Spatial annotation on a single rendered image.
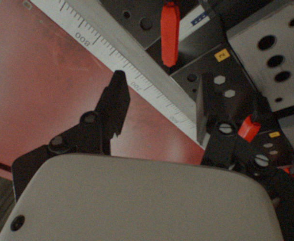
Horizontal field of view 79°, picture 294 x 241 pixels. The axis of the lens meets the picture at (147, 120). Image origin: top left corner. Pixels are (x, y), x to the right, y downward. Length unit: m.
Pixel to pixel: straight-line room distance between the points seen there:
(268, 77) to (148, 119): 0.20
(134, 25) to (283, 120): 0.29
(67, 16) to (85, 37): 0.03
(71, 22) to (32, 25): 0.06
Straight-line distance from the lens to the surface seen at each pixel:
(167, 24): 0.19
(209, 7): 0.81
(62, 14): 0.27
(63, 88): 0.35
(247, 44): 0.25
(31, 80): 0.38
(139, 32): 0.24
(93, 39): 0.27
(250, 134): 0.31
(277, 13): 0.24
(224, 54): 0.25
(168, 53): 0.20
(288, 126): 0.38
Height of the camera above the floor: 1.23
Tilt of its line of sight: 38 degrees up
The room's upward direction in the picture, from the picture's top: 116 degrees counter-clockwise
